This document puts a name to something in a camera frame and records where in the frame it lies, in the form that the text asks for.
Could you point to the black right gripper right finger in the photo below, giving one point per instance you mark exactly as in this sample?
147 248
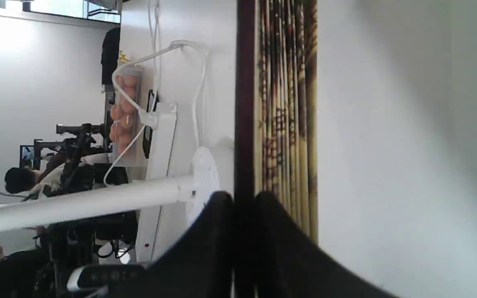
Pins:
290 265

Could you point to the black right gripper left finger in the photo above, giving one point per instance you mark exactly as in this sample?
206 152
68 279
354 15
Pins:
198 265

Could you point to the cream folding paper fan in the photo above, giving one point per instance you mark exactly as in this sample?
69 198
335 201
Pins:
276 105

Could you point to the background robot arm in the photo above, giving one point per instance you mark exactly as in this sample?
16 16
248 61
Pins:
244 246

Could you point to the white desk lamp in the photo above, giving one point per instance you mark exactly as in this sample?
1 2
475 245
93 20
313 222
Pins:
212 171

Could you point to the white power strip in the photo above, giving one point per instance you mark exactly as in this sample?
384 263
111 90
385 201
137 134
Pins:
157 169

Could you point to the clear egg carton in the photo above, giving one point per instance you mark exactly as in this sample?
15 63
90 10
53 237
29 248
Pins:
125 116

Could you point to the person in background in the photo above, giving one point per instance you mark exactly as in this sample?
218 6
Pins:
53 178

